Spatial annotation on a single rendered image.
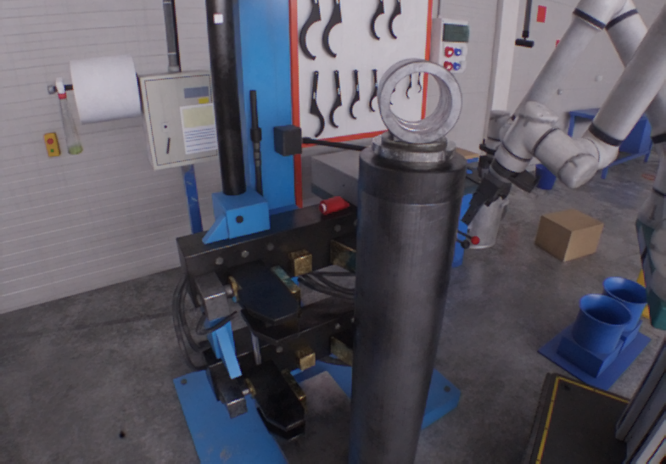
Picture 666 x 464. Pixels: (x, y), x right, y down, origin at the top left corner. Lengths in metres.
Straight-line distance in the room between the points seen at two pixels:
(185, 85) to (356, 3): 2.08
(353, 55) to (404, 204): 2.85
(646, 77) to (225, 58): 1.11
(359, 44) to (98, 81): 2.36
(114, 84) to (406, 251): 1.32
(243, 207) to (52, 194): 1.99
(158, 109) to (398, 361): 1.36
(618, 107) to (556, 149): 0.18
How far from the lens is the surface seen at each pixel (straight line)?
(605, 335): 2.51
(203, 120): 1.80
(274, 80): 1.43
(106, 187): 3.05
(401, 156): 0.70
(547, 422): 1.86
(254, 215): 1.31
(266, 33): 1.42
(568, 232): 3.63
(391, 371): 0.95
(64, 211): 3.11
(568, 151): 0.95
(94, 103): 1.72
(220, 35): 1.29
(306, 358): 1.65
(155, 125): 1.77
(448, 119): 0.72
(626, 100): 1.03
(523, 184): 1.04
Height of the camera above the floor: 1.68
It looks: 25 degrees down
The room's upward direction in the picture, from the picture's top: straight up
